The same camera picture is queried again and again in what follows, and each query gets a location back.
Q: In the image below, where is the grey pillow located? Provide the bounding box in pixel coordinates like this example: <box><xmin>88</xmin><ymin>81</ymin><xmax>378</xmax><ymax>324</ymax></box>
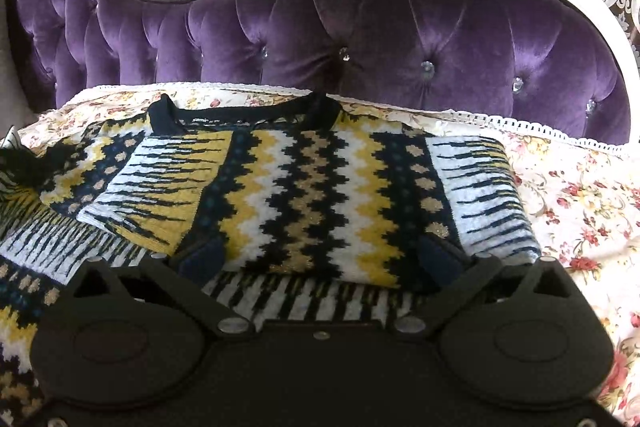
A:
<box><xmin>0</xmin><ymin>0</ymin><xmax>37</xmax><ymax>136</ymax></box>

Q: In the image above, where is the yellow navy patterned knit sweater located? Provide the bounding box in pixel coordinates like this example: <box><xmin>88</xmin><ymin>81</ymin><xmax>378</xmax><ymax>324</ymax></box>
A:
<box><xmin>1</xmin><ymin>93</ymin><xmax>540</xmax><ymax>426</ymax></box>

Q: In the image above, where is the floral bedspread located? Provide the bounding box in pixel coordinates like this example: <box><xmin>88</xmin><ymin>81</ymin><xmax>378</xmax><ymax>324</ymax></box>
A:
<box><xmin>20</xmin><ymin>82</ymin><xmax>639</xmax><ymax>426</ymax></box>

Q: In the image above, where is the purple tufted white-framed headboard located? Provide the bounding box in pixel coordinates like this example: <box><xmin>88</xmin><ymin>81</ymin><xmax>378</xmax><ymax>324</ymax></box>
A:
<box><xmin>6</xmin><ymin>0</ymin><xmax>631</xmax><ymax>145</ymax></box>

